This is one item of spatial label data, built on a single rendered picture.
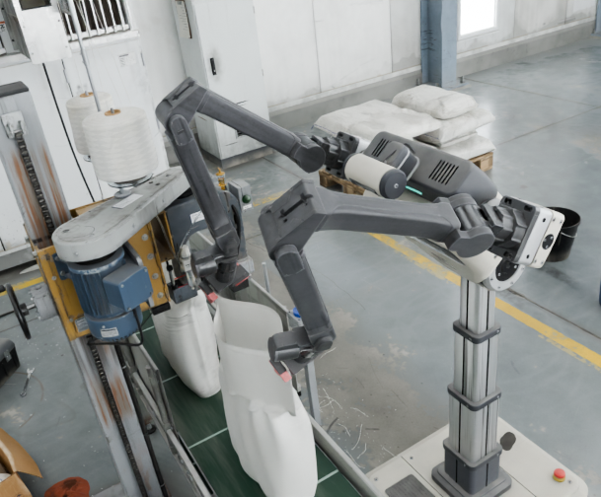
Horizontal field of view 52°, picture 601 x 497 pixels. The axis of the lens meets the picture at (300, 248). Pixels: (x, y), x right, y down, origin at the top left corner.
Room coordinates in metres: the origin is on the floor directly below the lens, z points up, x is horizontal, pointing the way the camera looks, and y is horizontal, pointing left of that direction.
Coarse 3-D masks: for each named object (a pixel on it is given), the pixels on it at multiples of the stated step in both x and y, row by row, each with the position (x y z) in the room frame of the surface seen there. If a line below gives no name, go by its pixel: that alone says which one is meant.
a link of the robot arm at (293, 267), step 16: (288, 256) 0.87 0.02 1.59; (304, 256) 0.92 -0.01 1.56; (288, 272) 0.89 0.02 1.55; (304, 272) 0.95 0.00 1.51; (288, 288) 0.97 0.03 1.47; (304, 288) 0.97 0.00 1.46; (304, 304) 1.00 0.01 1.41; (320, 304) 1.02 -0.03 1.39; (304, 320) 1.03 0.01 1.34; (320, 320) 1.04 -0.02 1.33; (320, 336) 1.06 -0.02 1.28; (336, 336) 1.07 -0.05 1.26
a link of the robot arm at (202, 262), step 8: (232, 240) 1.45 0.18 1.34; (208, 248) 1.48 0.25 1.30; (216, 248) 1.48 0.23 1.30; (224, 248) 1.45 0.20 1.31; (232, 248) 1.44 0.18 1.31; (192, 256) 1.45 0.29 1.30; (200, 256) 1.45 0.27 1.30; (208, 256) 1.45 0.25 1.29; (216, 256) 1.45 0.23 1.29; (192, 264) 1.46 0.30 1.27; (200, 264) 1.44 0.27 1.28; (208, 264) 1.45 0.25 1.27; (192, 272) 1.46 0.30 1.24; (200, 272) 1.43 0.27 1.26; (208, 272) 1.44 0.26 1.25; (216, 272) 1.46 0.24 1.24
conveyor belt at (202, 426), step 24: (144, 312) 2.62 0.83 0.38; (144, 336) 2.40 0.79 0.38; (168, 384) 2.04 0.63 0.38; (192, 408) 1.87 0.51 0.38; (216, 408) 1.85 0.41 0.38; (192, 432) 1.74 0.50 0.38; (216, 432) 1.72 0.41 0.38; (216, 456) 1.61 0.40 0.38; (216, 480) 1.49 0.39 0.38; (240, 480) 1.48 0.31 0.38; (336, 480) 1.43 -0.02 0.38
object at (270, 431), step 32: (224, 320) 1.66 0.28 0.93; (256, 320) 1.59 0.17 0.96; (224, 352) 1.42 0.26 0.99; (256, 352) 1.36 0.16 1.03; (224, 384) 1.53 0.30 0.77; (256, 384) 1.36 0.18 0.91; (288, 384) 1.30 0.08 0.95; (256, 416) 1.35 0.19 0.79; (288, 416) 1.33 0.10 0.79; (256, 448) 1.37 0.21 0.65; (288, 448) 1.30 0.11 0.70; (256, 480) 1.46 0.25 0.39; (288, 480) 1.29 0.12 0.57
